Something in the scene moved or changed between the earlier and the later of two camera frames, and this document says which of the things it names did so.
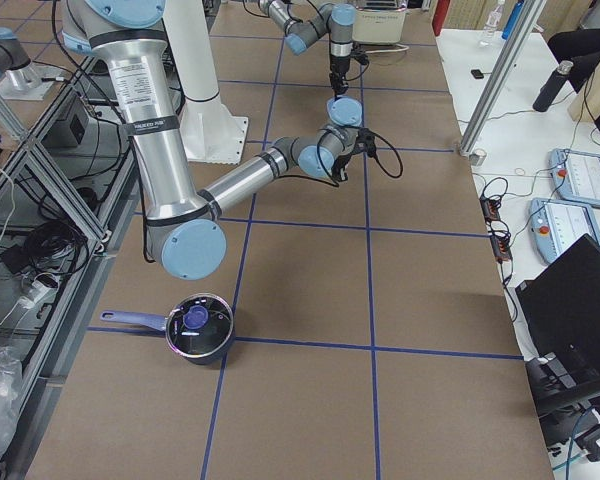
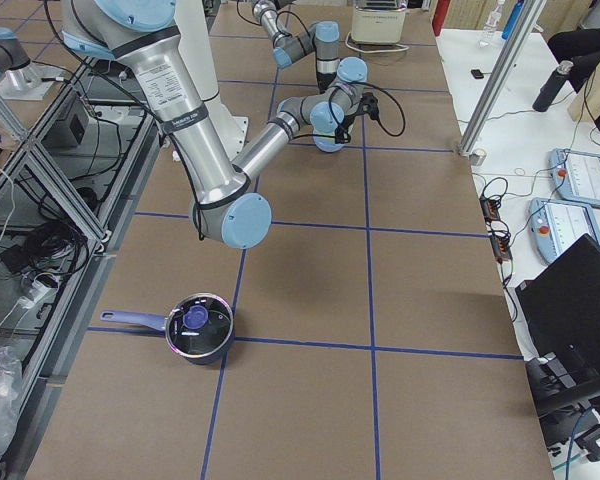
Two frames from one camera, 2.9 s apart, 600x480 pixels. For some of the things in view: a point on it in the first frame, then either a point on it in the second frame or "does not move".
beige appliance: [378, 22] does not move
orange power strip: [498, 230] does not move
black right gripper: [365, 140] -> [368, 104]
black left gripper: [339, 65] -> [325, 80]
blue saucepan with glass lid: [199, 328] does not move
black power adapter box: [69, 128] does not move
